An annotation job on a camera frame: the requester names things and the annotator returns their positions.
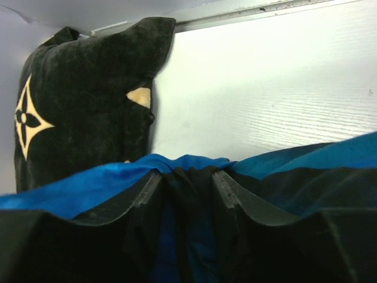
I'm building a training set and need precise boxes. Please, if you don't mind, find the black patterned plush cushion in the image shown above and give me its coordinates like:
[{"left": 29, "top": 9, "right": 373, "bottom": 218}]
[{"left": 14, "top": 17, "right": 176, "bottom": 192}]

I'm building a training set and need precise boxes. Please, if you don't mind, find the aluminium right side rail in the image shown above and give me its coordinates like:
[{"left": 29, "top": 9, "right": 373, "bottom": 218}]
[{"left": 88, "top": 0, "right": 377, "bottom": 35}]

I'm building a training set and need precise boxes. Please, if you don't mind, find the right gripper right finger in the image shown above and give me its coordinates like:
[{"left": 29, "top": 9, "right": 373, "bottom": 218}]
[{"left": 212, "top": 171, "right": 376, "bottom": 282}]

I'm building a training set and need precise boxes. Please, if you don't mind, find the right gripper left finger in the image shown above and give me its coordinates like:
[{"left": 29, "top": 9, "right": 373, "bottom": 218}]
[{"left": 1, "top": 171, "right": 163, "bottom": 282}]

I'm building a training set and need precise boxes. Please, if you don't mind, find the blue and yellow pillowcase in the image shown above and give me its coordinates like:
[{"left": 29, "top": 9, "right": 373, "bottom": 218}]
[{"left": 1, "top": 133, "right": 376, "bottom": 282}]

